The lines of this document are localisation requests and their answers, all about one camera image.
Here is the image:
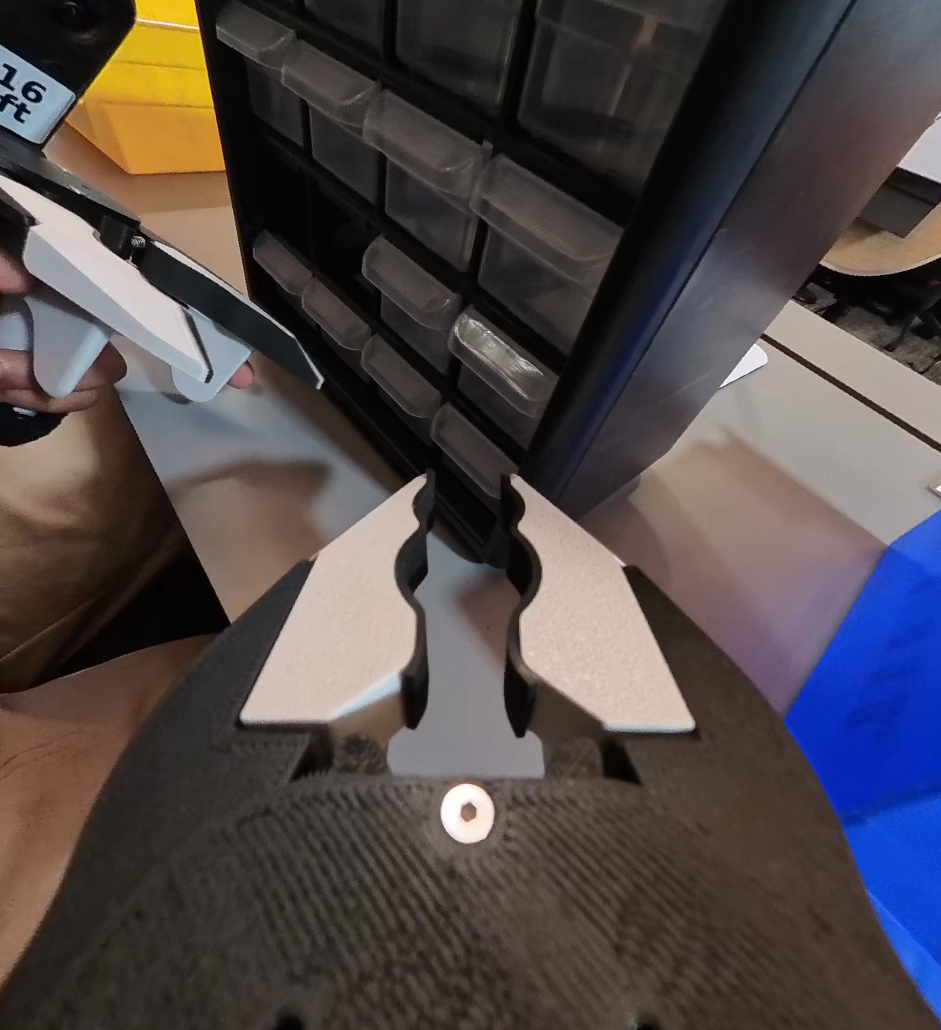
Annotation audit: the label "round wooden table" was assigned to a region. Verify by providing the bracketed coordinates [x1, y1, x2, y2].
[820, 161, 941, 278]

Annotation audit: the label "blue plastic bin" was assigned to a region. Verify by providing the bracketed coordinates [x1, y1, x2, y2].
[784, 475, 941, 1030]

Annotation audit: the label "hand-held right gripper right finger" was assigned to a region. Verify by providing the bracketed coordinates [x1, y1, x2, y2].
[501, 473, 699, 739]

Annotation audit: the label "light grey desk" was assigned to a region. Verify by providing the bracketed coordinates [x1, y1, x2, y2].
[112, 301, 941, 777]

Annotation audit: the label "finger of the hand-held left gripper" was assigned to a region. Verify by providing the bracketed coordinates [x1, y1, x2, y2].
[33, 224, 236, 402]
[143, 243, 327, 389]

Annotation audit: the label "black drawer cabinet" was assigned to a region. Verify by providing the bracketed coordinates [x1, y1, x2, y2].
[193, 0, 941, 564]

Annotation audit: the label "set of clear plastic drawers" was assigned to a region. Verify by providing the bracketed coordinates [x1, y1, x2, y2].
[213, 0, 729, 556]

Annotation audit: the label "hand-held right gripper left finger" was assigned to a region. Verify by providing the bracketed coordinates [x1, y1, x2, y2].
[237, 472, 438, 732]

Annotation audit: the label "yellow plastic bin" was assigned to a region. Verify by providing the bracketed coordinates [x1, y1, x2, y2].
[64, 0, 226, 175]

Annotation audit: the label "person's tan trousers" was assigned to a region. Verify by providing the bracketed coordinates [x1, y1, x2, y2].
[0, 386, 311, 1030]

